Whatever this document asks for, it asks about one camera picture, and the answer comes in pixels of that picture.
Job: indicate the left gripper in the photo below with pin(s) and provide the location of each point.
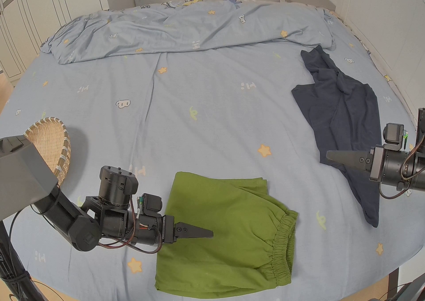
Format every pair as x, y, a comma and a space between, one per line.
149, 230

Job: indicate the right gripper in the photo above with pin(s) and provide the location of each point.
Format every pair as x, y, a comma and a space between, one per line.
391, 170

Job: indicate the green shorts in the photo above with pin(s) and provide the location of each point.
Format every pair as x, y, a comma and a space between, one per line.
232, 226

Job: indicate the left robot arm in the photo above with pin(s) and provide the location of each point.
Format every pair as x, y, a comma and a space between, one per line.
23, 173

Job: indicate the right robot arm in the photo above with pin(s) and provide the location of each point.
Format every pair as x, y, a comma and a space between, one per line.
420, 133

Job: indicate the dark blue garment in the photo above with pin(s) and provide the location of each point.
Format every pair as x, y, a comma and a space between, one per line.
345, 120

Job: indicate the bed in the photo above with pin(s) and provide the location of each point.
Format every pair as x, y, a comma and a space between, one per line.
215, 120

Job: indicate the round woven basket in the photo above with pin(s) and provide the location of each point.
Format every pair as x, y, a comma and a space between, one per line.
49, 147

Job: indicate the pale blue quilt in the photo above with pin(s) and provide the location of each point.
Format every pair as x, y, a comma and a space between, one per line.
172, 30

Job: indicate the white wardrobe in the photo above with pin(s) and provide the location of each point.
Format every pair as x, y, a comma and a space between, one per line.
33, 10

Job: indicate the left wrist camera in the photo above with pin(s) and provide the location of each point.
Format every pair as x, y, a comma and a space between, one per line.
151, 203

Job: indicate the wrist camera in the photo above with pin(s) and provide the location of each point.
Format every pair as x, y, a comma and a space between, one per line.
151, 203
393, 135

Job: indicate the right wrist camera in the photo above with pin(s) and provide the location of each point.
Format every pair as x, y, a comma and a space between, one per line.
393, 135

